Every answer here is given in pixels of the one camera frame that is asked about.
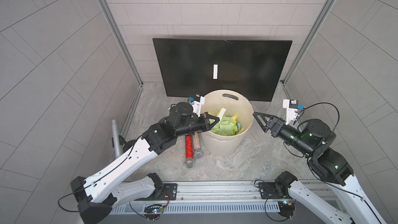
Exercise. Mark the red glitter tube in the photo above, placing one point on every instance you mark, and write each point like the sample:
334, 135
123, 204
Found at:
189, 162

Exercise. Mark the silver glitter tube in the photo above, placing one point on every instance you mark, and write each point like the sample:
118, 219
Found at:
197, 151

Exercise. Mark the right aluminium frame post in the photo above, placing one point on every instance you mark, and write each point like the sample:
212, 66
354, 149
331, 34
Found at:
326, 8

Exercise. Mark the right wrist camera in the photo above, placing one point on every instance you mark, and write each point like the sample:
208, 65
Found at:
293, 110

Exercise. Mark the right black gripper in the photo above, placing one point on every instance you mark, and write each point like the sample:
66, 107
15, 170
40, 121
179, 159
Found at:
274, 124

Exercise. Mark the left aluminium frame post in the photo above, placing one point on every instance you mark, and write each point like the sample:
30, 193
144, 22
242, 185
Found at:
119, 39

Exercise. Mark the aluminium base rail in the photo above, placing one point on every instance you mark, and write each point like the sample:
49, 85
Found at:
210, 197

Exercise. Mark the discarded sticky notes pile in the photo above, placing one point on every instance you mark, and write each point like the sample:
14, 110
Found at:
228, 126

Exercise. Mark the right circuit board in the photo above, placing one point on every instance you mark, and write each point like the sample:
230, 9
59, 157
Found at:
286, 209

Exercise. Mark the green sticky note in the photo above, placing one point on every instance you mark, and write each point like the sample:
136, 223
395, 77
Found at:
215, 72
221, 113

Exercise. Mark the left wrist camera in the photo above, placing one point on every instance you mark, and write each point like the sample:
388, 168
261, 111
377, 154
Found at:
196, 102

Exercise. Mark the aluminium frame post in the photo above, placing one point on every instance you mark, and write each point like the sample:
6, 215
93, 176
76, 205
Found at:
326, 8
119, 39

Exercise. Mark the black flat monitor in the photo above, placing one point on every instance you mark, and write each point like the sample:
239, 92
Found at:
251, 68

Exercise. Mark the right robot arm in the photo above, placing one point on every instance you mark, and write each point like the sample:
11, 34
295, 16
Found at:
329, 166

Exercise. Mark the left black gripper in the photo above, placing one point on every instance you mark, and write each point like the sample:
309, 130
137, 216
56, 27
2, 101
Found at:
202, 122

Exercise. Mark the circuit board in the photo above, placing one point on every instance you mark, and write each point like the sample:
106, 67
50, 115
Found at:
286, 209
153, 212

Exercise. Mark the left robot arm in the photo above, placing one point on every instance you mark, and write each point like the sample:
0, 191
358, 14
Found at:
99, 193

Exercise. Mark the left circuit board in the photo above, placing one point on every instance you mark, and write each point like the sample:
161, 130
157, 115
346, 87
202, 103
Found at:
153, 212

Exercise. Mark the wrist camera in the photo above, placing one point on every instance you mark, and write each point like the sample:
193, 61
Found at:
196, 102
293, 110

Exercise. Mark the cream waste bin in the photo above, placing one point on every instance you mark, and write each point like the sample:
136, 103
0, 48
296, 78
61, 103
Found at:
234, 103

